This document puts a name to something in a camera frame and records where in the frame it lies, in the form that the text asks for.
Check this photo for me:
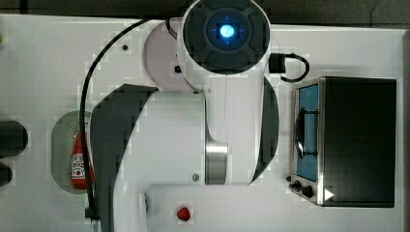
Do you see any red ketchup bottle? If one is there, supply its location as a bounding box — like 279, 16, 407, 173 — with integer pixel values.
71, 134, 87, 189

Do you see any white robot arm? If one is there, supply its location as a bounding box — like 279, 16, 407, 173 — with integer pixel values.
89, 0, 279, 232

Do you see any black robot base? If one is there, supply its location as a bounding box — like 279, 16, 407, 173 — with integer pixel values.
0, 121, 28, 187

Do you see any green oval strainer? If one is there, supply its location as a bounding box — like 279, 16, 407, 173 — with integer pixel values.
50, 110, 86, 194

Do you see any grey round plate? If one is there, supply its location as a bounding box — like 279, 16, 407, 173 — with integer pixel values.
143, 21, 191, 92

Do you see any red strawberry near front edge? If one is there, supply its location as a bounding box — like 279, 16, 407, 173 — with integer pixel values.
177, 207, 191, 221

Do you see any silver black toaster oven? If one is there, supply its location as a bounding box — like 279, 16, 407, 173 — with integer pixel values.
287, 76, 396, 208

